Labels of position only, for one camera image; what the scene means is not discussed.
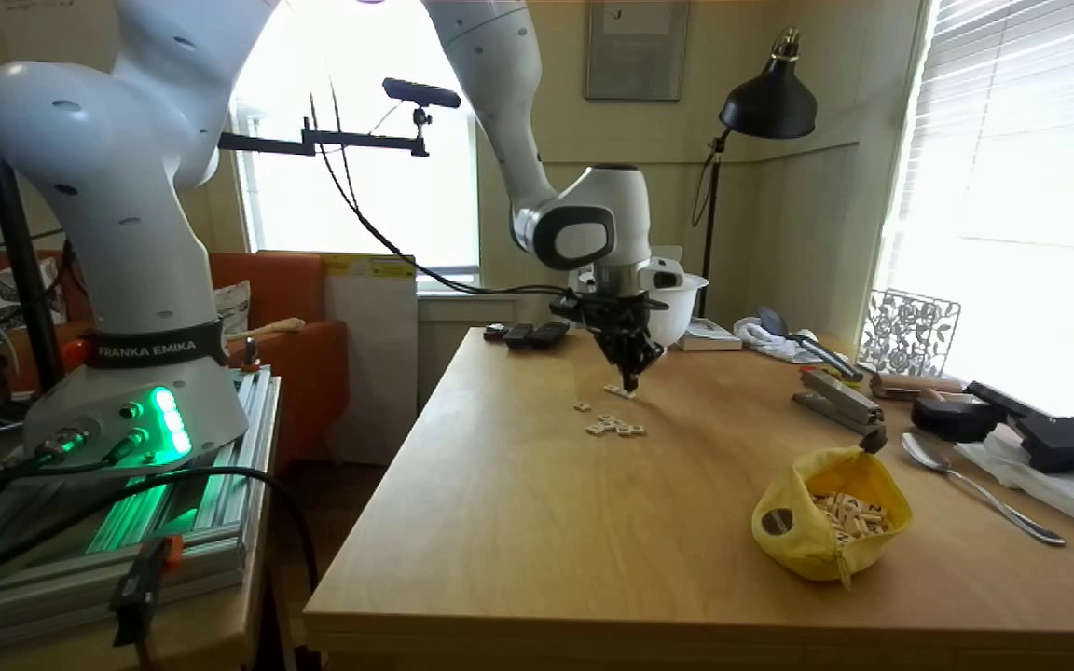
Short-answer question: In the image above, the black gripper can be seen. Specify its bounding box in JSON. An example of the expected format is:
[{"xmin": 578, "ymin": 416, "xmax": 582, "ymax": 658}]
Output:
[{"xmin": 552, "ymin": 291, "xmax": 664, "ymax": 393}]

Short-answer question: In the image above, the white franka robot arm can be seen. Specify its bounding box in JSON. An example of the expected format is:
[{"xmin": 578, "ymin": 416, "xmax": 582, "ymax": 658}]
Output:
[{"xmin": 0, "ymin": 0, "xmax": 660, "ymax": 452}]

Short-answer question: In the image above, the white plastic colander bowl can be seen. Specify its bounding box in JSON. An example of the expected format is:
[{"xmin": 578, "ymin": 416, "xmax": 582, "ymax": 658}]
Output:
[{"xmin": 648, "ymin": 257, "xmax": 708, "ymax": 345}]

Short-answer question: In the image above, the large black remote control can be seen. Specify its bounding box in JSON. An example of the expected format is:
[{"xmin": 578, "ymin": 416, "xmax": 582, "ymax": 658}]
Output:
[{"xmin": 485, "ymin": 319, "xmax": 570, "ymax": 349}]

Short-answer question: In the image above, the grey metal stapler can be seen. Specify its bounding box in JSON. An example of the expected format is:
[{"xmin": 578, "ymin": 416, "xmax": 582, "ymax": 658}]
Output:
[{"xmin": 793, "ymin": 368, "xmax": 884, "ymax": 434}]

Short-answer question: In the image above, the yellow pouch of tiles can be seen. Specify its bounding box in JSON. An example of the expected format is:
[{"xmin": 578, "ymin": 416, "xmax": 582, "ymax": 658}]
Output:
[{"xmin": 751, "ymin": 446, "xmax": 914, "ymax": 583}]

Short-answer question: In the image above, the metal spoon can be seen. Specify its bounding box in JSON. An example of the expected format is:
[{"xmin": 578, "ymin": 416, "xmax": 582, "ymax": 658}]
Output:
[{"xmin": 897, "ymin": 434, "xmax": 1068, "ymax": 547}]

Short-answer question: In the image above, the black desk lamp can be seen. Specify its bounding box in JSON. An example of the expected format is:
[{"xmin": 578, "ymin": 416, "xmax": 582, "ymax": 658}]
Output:
[{"xmin": 695, "ymin": 30, "xmax": 818, "ymax": 277}]

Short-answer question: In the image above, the orange box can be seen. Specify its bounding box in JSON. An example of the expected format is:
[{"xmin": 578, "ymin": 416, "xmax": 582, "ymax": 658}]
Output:
[{"xmin": 211, "ymin": 255, "xmax": 350, "ymax": 466}]

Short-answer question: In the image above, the white cloth with teal item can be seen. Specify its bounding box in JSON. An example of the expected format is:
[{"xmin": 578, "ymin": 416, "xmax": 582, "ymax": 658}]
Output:
[{"xmin": 958, "ymin": 430, "xmax": 1074, "ymax": 518}]

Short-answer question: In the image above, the white wire lattice cube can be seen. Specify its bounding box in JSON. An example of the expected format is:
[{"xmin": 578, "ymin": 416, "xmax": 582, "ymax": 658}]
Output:
[{"xmin": 861, "ymin": 286, "xmax": 962, "ymax": 376}]

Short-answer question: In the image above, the grey picture frame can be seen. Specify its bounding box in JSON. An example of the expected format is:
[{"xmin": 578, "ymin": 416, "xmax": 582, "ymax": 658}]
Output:
[{"xmin": 582, "ymin": 0, "xmax": 695, "ymax": 104}]

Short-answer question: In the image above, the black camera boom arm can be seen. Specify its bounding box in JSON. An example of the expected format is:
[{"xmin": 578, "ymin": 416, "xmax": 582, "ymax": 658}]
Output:
[{"xmin": 215, "ymin": 77, "xmax": 462, "ymax": 155}]

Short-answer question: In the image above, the aluminium extrusion robot base frame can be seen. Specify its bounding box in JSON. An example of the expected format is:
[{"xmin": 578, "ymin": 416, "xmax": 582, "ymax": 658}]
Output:
[{"xmin": 0, "ymin": 368, "xmax": 281, "ymax": 646}]

